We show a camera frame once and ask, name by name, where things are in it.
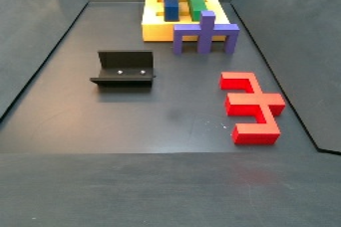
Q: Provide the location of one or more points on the blue long block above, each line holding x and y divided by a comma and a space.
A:
171, 10

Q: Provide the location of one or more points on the yellow slotted board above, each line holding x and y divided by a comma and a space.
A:
158, 30

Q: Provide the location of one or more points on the green long block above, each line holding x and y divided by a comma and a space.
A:
195, 7

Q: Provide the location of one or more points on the purple cross-shaped block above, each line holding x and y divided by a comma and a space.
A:
205, 30

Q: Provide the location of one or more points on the red branched block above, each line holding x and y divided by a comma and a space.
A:
251, 102

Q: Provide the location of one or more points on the black angled bracket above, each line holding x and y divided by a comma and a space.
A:
124, 68

